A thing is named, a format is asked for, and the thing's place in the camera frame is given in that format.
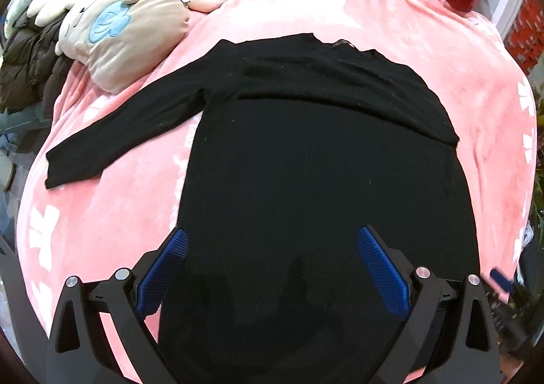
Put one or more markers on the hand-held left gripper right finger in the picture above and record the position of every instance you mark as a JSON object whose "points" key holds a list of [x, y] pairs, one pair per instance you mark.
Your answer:
{"points": [[384, 273]]}

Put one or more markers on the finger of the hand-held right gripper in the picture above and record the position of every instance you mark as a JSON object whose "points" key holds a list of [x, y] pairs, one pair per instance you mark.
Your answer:
{"points": [[501, 282]]}

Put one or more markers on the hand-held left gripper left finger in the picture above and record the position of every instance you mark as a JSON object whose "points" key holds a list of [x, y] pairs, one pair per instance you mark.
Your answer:
{"points": [[163, 269]]}

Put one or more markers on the black long-sleeved sweater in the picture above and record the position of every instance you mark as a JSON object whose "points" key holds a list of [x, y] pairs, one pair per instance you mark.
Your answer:
{"points": [[297, 154]]}

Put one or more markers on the grey cloth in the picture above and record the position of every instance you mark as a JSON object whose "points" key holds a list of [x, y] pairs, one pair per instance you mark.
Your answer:
{"points": [[21, 120]]}

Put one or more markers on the beige plush pillow blue flower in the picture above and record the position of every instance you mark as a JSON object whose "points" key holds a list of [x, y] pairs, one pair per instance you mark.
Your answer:
{"points": [[140, 39]]}

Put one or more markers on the dark brown puffer jacket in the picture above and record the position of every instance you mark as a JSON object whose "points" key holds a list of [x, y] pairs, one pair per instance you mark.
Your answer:
{"points": [[25, 61]]}

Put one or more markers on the pink printed blanket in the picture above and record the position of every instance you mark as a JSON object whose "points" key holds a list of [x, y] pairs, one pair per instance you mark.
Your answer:
{"points": [[382, 10]]}

